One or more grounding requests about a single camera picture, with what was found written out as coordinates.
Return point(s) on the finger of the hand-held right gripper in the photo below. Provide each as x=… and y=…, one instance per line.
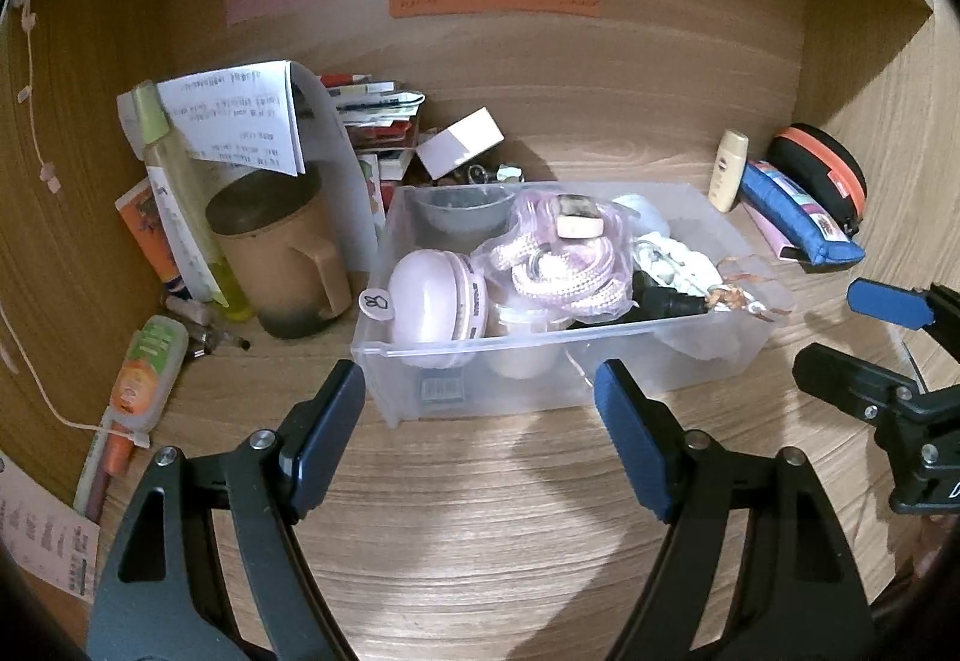
x=885, y=301
x=840, y=372

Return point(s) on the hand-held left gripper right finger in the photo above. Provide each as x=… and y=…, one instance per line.
x=634, y=436

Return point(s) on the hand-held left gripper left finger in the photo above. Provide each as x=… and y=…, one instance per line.
x=330, y=428

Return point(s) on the clear plastic storage bin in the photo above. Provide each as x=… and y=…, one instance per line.
x=525, y=398

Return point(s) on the pink round device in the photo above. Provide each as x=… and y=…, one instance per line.
x=431, y=293

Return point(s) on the wooden desktop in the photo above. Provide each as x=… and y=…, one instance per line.
x=487, y=518

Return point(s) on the clear bag with copper bits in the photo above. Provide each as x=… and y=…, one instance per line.
x=742, y=308

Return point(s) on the blue pencil pouch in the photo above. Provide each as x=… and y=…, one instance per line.
x=802, y=218

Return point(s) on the pink flat case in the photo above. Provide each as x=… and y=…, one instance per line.
x=772, y=237

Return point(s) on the black plug adapter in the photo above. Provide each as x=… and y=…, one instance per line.
x=664, y=302

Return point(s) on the white tape roll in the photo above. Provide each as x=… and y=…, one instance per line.
x=521, y=353

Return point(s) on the black and orange zip case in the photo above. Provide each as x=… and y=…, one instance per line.
x=825, y=162

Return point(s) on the small vials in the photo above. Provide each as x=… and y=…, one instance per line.
x=206, y=327

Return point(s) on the brown mug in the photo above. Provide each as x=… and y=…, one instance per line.
x=262, y=256

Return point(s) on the orange and green tube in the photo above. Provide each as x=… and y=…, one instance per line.
x=146, y=368

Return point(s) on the white crumpled bundle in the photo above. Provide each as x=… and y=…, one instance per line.
x=667, y=241

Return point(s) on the cream bottle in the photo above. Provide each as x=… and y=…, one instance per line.
x=727, y=173

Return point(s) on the orange pen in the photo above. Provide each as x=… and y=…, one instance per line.
x=112, y=462

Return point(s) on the small square white item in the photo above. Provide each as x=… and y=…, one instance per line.
x=579, y=217

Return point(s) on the grey bowl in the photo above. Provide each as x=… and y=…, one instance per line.
x=461, y=211

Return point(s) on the yellow-green bottle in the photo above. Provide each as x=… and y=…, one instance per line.
x=187, y=203

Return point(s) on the orange box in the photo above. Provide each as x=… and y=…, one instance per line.
x=146, y=226

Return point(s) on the metal binder clips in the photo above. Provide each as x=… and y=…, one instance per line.
x=487, y=173

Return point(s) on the printed receipt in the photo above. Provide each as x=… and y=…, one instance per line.
x=45, y=533

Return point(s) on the small white box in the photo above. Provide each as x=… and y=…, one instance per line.
x=457, y=143

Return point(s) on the stack of booklets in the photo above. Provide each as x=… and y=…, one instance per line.
x=375, y=106

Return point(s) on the white printed paper sheet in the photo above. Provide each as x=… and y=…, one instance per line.
x=232, y=113

